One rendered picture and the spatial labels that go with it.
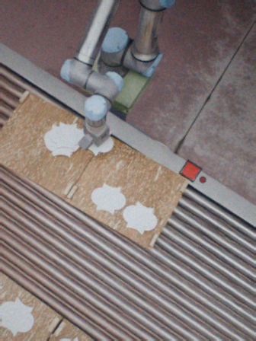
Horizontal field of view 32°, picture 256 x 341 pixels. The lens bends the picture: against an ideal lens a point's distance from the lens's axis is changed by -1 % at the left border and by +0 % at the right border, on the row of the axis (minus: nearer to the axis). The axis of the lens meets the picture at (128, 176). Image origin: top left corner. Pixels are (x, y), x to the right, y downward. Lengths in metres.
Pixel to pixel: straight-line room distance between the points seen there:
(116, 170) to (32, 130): 0.41
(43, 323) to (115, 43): 1.15
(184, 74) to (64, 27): 0.94
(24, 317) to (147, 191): 0.70
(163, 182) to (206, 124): 1.25
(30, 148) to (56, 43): 1.50
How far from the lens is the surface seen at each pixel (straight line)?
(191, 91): 3.18
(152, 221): 1.84
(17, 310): 1.82
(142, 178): 1.89
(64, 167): 1.91
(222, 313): 1.88
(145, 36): 1.76
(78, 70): 1.60
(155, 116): 3.06
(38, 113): 2.02
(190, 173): 1.94
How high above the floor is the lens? 2.73
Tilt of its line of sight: 72 degrees down
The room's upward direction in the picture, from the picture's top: 10 degrees clockwise
